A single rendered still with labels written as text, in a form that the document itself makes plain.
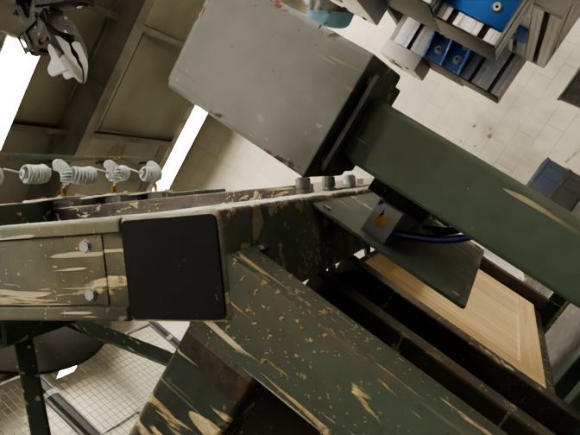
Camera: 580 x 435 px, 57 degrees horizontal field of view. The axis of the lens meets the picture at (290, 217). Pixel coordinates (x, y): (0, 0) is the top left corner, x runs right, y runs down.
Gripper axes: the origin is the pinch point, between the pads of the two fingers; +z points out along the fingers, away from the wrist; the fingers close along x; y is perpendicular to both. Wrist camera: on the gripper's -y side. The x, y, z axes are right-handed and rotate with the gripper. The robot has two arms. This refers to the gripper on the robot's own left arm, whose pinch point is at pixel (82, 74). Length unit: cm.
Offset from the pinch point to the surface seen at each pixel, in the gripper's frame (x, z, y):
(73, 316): 37, 45, -11
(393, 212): 9, 51, -41
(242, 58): 37, 34, -42
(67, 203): -58, -7, 69
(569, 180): -454, 84, -91
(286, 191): -58, 29, -3
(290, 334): 36, 57, -33
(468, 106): -557, -33, -50
